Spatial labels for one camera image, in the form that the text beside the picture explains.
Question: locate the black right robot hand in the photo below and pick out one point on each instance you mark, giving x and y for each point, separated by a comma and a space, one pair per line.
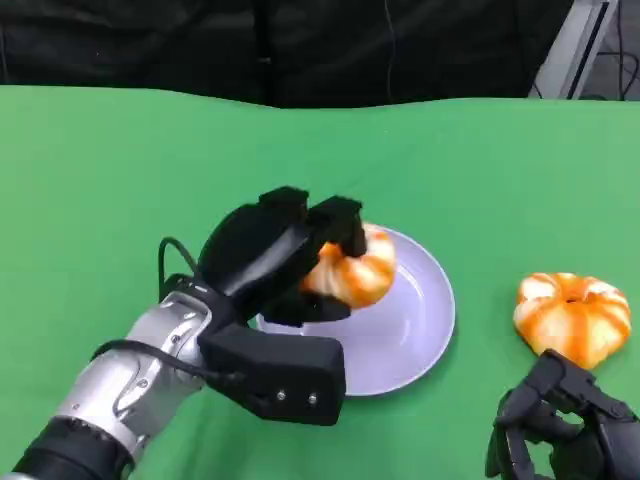
607, 435

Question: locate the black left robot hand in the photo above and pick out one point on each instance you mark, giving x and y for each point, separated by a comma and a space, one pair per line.
250, 250

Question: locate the orange and white bread roll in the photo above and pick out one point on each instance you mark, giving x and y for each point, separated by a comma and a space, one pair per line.
570, 320
365, 280

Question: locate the green table cloth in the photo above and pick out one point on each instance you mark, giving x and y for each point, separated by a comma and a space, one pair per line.
100, 175

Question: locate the lilac plate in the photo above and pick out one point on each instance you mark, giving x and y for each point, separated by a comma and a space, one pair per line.
415, 310

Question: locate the black backdrop curtain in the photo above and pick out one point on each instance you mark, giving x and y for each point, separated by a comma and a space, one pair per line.
200, 45

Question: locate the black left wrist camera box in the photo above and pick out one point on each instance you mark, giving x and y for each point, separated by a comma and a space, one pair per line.
290, 370

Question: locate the aluminium frame post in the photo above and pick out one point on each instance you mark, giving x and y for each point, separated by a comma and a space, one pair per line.
570, 50

